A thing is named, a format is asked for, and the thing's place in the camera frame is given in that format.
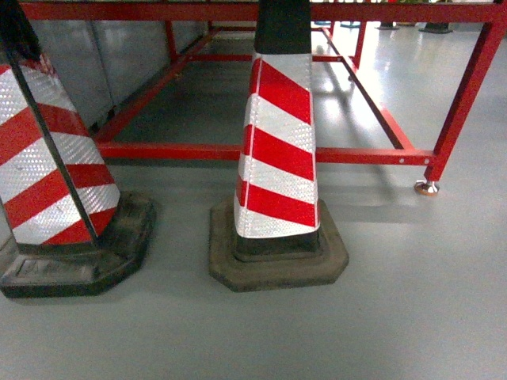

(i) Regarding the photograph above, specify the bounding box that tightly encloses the red metal frame table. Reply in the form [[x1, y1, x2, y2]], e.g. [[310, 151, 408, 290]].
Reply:
[[22, 1, 506, 194]]

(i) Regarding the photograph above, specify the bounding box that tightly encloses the left red white cone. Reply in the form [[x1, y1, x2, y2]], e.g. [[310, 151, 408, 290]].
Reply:
[[1, 1, 155, 298]]

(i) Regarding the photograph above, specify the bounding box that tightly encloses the red white traffic cone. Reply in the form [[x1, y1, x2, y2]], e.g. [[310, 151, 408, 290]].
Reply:
[[209, 1, 349, 292]]

